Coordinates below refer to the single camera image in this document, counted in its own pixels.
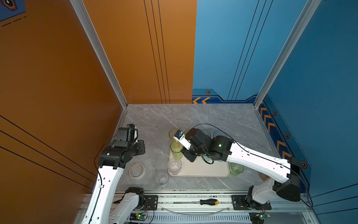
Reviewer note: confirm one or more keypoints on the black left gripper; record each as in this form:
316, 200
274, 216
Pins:
140, 143

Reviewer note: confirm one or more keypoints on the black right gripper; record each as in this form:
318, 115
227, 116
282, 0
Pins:
185, 152

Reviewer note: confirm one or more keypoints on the yellow ribbed glass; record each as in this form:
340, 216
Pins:
172, 133

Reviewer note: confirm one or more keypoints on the clear glass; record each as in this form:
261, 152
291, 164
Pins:
174, 166
162, 178

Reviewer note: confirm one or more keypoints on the light blue glass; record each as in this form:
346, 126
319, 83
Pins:
207, 133

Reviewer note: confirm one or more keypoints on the blue tall glass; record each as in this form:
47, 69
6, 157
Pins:
219, 133

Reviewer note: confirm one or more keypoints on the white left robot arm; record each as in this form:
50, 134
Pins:
112, 162

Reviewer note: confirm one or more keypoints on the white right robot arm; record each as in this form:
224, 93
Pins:
284, 179

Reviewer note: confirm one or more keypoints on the cream rectangular tray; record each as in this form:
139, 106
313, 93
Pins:
199, 168

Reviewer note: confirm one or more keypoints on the tape roll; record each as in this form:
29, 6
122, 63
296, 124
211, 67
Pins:
137, 171

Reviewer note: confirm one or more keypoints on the green short glass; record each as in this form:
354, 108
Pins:
236, 169

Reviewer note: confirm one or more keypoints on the black yellow screwdriver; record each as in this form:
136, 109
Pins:
210, 202

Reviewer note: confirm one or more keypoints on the brown bottle black cap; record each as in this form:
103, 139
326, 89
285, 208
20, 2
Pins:
264, 177

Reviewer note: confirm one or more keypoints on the left green circuit board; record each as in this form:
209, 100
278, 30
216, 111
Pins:
137, 218

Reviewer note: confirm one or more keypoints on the green circuit board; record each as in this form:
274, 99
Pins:
137, 218
259, 218

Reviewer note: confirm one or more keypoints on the right green circuit board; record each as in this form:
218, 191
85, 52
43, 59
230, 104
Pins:
259, 218

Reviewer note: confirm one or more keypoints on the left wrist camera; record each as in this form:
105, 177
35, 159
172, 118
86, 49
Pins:
132, 135

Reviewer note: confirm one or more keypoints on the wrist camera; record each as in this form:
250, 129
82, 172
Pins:
132, 135
180, 137

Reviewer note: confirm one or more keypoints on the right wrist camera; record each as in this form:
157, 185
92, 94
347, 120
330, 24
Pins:
180, 137

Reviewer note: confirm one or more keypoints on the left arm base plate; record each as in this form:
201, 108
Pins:
147, 201

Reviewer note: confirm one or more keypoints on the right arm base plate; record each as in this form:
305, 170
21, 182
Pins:
241, 202

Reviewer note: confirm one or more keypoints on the aluminium front rail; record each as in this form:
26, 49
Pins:
216, 207

